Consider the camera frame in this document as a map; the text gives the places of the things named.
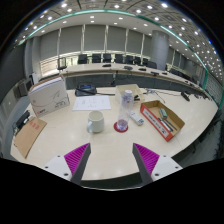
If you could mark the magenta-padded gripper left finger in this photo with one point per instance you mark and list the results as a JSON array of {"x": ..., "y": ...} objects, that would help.
[{"x": 75, "y": 160}]

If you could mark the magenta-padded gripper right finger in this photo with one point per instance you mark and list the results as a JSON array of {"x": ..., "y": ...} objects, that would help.
[{"x": 148, "y": 160}]

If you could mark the clear plastic water bottle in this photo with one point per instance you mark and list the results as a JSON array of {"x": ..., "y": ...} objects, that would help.
[{"x": 125, "y": 110}]

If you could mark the open brown red-labelled cardboard box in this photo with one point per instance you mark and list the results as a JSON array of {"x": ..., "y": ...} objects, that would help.
[{"x": 156, "y": 120}]

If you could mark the white ceramic mug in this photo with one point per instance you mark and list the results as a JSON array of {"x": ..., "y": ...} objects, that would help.
[{"x": 96, "y": 122}]

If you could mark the flat round red coaster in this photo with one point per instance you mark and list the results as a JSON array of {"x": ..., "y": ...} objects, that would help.
[{"x": 116, "y": 128}]

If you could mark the small grey-green tool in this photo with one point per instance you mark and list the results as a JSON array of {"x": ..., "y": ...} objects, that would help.
[{"x": 163, "y": 113}]

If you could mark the brown kraft paper envelope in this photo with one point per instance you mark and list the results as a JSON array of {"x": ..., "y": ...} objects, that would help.
[{"x": 29, "y": 136}]

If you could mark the white printed paper sheet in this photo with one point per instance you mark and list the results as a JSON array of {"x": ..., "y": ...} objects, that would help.
[{"x": 91, "y": 103}]

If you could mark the black rectangular device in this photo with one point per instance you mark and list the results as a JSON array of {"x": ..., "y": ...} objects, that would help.
[{"x": 22, "y": 119}]

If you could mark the large white printed cardboard box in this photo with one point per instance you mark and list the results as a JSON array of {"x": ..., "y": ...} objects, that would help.
[{"x": 48, "y": 96}]

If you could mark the black desk phone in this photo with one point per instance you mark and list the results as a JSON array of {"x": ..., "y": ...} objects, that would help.
[{"x": 85, "y": 90}]

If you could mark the small open white cardboard box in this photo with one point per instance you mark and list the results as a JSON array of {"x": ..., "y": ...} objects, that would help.
[{"x": 120, "y": 93}]

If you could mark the black desktop microphone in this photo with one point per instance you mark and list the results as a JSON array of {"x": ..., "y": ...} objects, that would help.
[{"x": 185, "y": 96}]

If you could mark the grey box monitor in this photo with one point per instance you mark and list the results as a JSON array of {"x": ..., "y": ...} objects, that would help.
[{"x": 25, "y": 87}]

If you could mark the long curved conference desk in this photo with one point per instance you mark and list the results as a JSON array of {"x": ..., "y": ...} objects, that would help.
[{"x": 96, "y": 68}]

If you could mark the row of black office chairs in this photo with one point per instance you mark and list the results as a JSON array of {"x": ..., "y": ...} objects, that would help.
[{"x": 96, "y": 58}]

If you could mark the recessed ceiling lights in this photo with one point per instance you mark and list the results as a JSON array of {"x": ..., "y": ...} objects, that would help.
[{"x": 138, "y": 11}]

